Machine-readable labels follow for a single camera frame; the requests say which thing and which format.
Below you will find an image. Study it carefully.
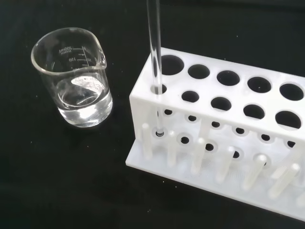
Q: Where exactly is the white test tube rack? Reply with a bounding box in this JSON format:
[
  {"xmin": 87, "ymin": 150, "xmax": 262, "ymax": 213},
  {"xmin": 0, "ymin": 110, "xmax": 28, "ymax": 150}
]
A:
[{"xmin": 124, "ymin": 47, "xmax": 305, "ymax": 221}]

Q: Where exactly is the clear glass beaker with water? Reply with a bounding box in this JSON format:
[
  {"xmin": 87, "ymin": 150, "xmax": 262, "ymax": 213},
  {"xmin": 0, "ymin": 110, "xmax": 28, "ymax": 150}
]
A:
[{"xmin": 30, "ymin": 26, "xmax": 113, "ymax": 128}]

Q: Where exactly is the black bench cloth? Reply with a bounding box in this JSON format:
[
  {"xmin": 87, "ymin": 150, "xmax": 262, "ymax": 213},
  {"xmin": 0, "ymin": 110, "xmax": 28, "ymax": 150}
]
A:
[{"xmin": 0, "ymin": 0, "xmax": 305, "ymax": 229}]

